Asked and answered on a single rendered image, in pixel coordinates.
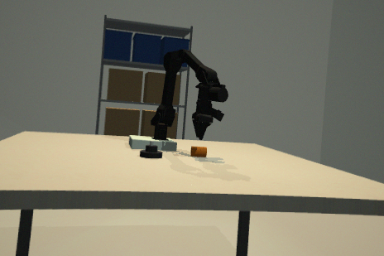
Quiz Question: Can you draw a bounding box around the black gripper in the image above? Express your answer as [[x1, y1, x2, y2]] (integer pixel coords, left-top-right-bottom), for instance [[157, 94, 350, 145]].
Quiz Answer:
[[192, 99, 214, 140]]

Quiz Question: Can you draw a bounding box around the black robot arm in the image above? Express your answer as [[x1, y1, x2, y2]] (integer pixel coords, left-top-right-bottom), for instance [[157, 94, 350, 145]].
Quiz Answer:
[[151, 49, 228, 140]]

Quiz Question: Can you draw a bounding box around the orange cylinder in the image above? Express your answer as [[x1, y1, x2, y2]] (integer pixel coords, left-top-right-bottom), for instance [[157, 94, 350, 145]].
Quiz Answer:
[[190, 146, 207, 157]]

